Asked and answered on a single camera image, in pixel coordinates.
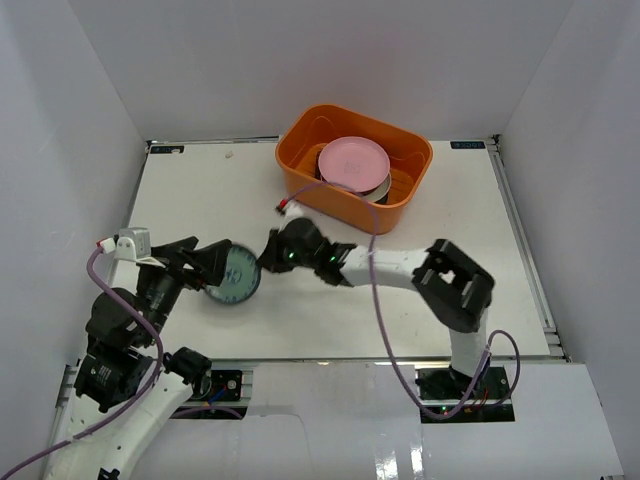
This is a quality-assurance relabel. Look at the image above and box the blue patterned round plate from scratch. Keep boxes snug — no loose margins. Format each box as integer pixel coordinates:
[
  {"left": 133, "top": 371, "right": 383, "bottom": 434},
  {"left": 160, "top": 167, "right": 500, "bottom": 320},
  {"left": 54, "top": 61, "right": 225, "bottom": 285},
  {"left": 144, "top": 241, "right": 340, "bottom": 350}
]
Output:
[{"left": 205, "top": 244, "right": 261, "bottom": 305}]

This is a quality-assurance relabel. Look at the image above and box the cream round plate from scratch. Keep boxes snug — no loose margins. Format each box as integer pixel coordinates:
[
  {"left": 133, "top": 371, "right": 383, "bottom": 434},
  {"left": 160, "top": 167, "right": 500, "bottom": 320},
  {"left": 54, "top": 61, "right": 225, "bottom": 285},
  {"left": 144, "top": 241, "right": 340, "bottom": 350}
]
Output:
[{"left": 366, "top": 174, "right": 392, "bottom": 204}]

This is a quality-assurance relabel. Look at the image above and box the pink round plate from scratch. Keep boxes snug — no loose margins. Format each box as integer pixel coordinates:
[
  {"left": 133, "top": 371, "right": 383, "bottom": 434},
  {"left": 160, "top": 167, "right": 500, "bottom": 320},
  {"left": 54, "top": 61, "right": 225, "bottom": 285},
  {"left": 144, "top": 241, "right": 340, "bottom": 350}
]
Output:
[{"left": 317, "top": 136, "right": 390, "bottom": 192}]

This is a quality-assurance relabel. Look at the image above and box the yellow patterned round plate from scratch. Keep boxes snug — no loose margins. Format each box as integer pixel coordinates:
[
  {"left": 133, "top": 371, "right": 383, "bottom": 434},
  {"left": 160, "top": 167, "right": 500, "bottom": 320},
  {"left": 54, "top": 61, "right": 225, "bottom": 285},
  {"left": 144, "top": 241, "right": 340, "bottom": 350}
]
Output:
[{"left": 356, "top": 185, "right": 382, "bottom": 198}]

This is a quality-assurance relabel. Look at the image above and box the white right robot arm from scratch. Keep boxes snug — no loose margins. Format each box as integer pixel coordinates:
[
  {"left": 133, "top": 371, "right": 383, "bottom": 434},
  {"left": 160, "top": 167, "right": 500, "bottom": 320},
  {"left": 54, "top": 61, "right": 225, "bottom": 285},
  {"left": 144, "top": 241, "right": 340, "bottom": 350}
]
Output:
[{"left": 258, "top": 217, "right": 495, "bottom": 399}]

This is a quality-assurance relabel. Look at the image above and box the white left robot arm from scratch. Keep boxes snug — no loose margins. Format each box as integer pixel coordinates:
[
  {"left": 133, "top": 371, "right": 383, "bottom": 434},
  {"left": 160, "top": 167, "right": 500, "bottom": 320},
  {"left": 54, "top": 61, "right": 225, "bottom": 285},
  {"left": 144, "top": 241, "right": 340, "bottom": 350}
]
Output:
[{"left": 46, "top": 228, "right": 232, "bottom": 479}]

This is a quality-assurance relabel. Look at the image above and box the orange plastic bin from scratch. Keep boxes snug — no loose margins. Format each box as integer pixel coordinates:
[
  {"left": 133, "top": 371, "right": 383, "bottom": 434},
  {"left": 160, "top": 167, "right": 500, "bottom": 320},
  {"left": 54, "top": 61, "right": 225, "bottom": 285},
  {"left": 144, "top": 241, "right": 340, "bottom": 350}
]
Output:
[{"left": 275, "top": 104, "right": 433, "bottom": 235}]

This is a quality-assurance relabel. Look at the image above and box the left blue table label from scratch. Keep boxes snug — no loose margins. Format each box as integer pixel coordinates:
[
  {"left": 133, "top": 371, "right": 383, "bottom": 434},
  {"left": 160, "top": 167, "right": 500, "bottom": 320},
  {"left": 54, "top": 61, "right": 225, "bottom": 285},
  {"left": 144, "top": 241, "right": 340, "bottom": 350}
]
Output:
[{"left": 149, "top": 145, "right": 185, "bottom": 155}]

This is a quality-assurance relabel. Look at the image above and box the blue table label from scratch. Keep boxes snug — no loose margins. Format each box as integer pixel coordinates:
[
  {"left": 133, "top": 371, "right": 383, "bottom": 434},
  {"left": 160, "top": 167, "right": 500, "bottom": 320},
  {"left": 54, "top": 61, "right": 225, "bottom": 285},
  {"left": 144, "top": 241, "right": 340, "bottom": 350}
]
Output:
[
  {"left": 450, "top": 140, "right": 486, "bottom": 150},
  {"left": 149, "top": 145, "right": 185, "bottom": 155}
]

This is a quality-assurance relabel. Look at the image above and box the right blue table label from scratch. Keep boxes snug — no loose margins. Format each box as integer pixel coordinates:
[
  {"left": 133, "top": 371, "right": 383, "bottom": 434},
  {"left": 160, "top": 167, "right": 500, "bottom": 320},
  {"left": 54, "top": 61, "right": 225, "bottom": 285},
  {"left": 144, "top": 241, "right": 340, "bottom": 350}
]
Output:
[{"left": 450, "top": 140, "right": 486, "bottom": 150}]

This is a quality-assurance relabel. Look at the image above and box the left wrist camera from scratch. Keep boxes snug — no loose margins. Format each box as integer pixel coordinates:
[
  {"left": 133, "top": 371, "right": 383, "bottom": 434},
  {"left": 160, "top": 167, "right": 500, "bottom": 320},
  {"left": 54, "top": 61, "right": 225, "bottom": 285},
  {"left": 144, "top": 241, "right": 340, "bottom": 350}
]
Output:
[{"left": 97, "top": 227, "right": 164, "bottom": 267}]

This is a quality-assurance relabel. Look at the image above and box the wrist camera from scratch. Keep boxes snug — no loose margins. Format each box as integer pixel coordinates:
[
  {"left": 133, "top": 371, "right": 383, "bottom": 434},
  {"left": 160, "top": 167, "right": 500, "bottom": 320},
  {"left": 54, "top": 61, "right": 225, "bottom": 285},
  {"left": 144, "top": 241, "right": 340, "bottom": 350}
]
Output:
[
  {"left": 97, "top": 227, "right": 164, "bottom": 267},
  {"left": 276, "top": 199, "right": 305, "bottom": 225}
]

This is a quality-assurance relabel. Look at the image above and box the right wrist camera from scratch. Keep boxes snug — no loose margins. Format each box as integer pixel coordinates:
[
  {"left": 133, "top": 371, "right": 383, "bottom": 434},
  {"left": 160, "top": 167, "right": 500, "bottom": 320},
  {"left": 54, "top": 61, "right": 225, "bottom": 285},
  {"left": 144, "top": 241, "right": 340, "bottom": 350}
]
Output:
[{"left": 276, "top": 199, "right": 305, "bottom": 225}]

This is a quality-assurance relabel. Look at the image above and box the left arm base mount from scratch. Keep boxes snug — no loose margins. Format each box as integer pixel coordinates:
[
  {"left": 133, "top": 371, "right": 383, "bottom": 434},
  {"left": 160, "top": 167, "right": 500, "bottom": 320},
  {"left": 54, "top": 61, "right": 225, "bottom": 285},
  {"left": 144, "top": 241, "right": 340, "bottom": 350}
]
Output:
[{"left": 171, "top": 370, "right": 247, "bottom": 420}]

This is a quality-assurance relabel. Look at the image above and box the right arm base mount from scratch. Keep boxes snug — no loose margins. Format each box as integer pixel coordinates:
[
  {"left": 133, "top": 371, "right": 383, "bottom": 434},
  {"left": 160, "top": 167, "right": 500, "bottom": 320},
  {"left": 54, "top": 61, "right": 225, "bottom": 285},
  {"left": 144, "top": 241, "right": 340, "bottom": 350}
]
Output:
[{"left": 415, "top": 366, "right": 516, "bottom": 424}]

